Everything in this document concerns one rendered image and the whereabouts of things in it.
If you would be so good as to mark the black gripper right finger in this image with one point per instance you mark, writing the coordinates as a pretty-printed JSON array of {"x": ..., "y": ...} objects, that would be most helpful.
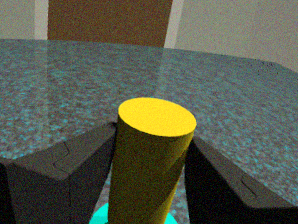
[{"x": 219, "y": 192}]

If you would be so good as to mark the yellow cylinder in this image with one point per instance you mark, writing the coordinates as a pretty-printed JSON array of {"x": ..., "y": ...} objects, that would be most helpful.
[{"x": 153, "y": 137}]

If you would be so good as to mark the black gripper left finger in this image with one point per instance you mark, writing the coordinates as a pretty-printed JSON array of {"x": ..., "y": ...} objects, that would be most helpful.
[{"x": 59, "y": 185}]

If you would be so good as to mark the cyan circle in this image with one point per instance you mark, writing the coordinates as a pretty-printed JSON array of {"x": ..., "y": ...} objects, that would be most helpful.
[{"x": 101, "y": 217}]

